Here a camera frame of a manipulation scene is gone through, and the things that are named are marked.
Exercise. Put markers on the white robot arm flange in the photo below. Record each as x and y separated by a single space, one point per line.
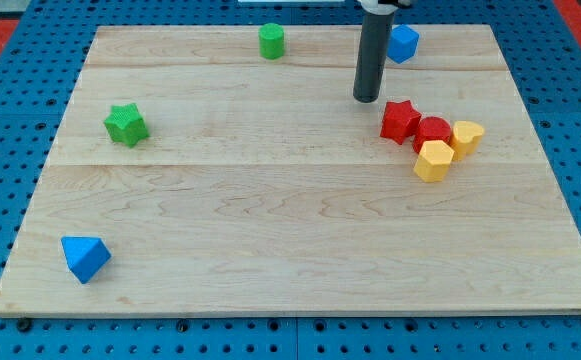
385 7

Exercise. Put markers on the blue cube block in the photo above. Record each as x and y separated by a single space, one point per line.
403 43

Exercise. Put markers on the wooden board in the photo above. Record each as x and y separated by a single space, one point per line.
265 188

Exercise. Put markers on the red star block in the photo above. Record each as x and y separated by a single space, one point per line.
400 121

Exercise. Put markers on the yellow hexagon block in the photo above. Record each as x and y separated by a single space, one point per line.
433 161

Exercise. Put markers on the green cylinder block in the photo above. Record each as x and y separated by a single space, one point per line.
271 41

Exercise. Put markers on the red cylinder block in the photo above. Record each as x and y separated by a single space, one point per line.
430 129

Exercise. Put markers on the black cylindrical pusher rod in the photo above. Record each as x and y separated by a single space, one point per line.
372 53

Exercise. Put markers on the green star block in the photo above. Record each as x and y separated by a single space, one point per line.
126 125

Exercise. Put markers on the yellow heart block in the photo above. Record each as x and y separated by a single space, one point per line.
465 138

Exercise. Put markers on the blue triangle block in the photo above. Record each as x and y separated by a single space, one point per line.
85 256

